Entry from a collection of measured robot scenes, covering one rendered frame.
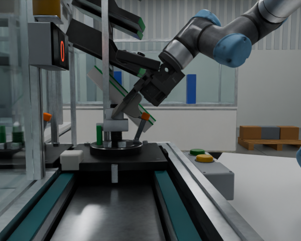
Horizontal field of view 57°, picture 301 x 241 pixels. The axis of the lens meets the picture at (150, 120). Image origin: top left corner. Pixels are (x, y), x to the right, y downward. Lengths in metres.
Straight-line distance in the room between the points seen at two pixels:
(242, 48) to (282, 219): 0.38
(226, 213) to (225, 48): 0.37
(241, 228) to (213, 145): 4.40
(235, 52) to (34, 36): 0.41
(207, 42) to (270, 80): 9.15
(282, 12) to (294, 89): 9.44
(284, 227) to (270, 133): 5.80
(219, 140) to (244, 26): 4.12
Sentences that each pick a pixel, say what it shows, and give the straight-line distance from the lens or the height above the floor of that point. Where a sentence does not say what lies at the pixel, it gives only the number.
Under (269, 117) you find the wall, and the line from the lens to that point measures 9.85.
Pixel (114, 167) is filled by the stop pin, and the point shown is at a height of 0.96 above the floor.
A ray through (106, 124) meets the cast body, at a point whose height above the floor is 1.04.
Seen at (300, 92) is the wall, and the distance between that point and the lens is 10.19.
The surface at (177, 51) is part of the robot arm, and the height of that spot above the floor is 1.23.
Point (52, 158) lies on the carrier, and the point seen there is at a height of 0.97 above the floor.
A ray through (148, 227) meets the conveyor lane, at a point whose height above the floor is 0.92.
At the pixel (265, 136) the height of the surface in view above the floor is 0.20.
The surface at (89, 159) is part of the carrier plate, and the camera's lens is 0.66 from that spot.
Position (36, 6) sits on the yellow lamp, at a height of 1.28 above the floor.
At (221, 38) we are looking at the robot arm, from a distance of 0.67.
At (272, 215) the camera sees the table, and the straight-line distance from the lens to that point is 0.69.
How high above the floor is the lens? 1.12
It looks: 6 degrees down
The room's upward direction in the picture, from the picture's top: straight up
